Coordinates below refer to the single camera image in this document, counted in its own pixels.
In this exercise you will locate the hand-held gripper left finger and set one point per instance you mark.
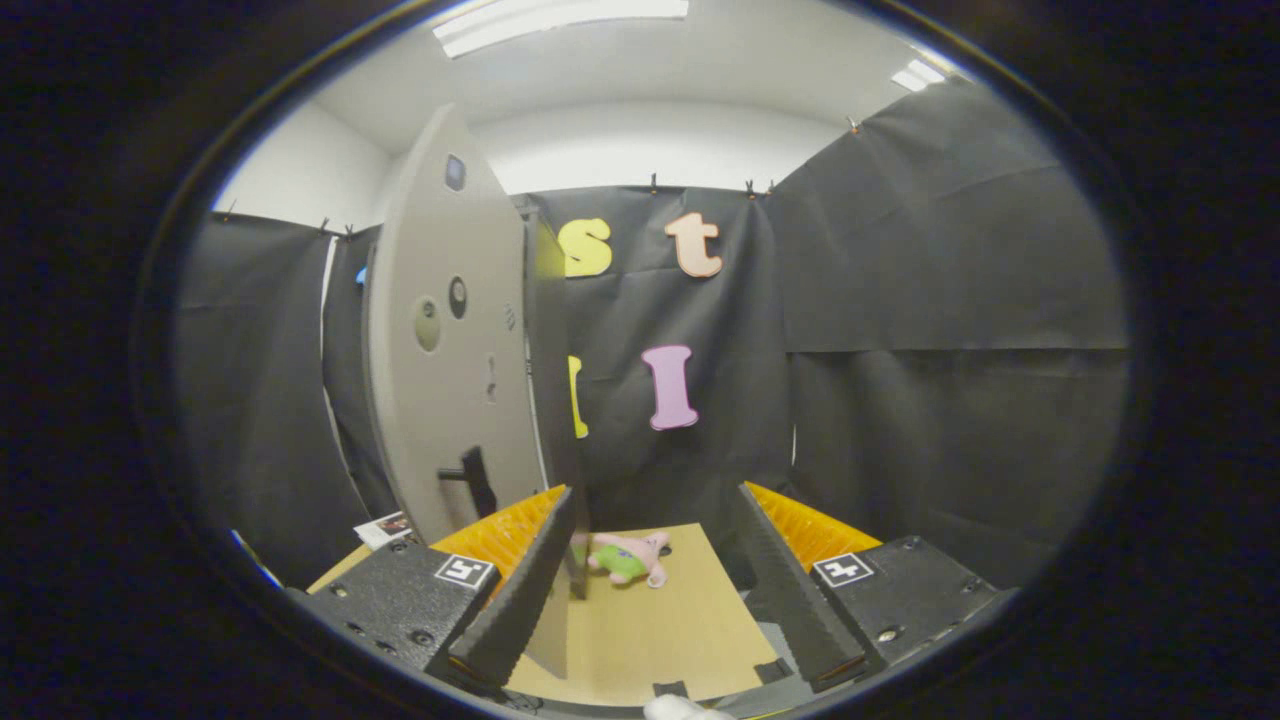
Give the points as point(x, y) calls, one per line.
point(525, 590)

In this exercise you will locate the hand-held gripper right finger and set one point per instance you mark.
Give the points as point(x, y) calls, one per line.
point(785, 590)

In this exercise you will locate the grey shoe cabinet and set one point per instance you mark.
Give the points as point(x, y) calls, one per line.
point(555, 400)

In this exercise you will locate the light grey shoe cabinet door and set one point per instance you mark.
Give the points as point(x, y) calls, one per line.
point(450, 400)

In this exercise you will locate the pink and green plush toy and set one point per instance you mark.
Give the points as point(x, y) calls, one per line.
point(625, 560)

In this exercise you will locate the small black object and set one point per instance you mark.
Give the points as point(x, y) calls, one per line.
point(671, 689)

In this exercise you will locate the white book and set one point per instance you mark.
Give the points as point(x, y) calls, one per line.
point(385, 528)

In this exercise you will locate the white patterned object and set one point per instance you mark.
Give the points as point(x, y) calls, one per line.
point(258, 565)

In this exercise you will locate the black backdrop cloth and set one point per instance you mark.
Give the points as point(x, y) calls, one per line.
point(950, 250)

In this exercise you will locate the small ceiling light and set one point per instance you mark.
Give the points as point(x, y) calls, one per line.
point(918, 75)

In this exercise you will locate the long ceiling light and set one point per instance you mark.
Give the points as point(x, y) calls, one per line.
point(560, 22)

